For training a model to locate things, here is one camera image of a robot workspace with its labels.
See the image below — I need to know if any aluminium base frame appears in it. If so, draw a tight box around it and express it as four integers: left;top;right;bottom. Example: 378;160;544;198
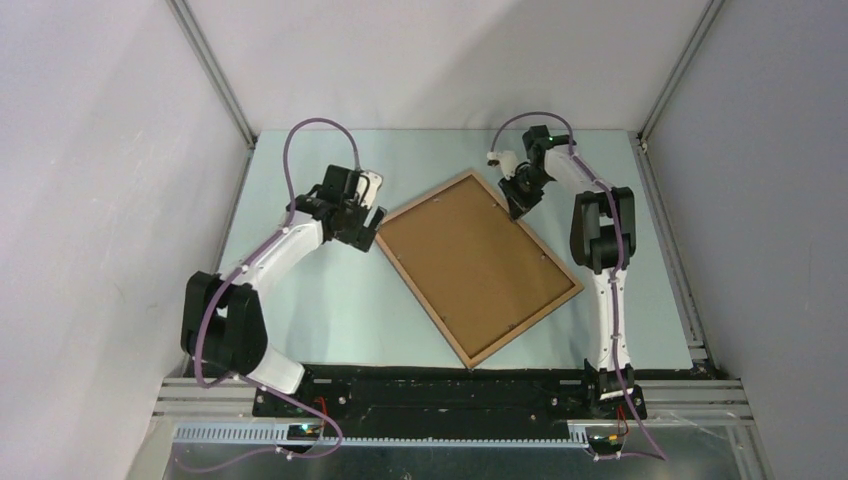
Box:
128;378;774;479

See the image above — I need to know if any wooden picture frame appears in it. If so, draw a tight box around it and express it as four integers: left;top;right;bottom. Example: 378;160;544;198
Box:
374;168;586;371

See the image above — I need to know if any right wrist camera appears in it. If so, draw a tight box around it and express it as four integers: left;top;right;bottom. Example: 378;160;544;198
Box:
487;150;520;180

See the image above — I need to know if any brown backing board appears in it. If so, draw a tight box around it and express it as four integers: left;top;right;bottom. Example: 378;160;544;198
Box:
380;175;576;361

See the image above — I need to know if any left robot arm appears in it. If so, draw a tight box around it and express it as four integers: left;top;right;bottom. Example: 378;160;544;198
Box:
180;165;386;417

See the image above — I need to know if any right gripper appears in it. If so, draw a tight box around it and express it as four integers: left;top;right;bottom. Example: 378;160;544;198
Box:
497;167;551;222

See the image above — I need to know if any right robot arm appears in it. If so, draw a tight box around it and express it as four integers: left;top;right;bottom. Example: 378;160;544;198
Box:
487;125;636;418

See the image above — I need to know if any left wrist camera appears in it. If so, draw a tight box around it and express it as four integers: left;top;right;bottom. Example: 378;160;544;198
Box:
356;170;384;209

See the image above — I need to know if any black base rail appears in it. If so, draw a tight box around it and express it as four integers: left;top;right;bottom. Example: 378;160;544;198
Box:
246;364;648;444

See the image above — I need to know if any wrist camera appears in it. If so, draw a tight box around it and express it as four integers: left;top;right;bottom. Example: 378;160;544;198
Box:
487;150;520;180
356;170;384;209

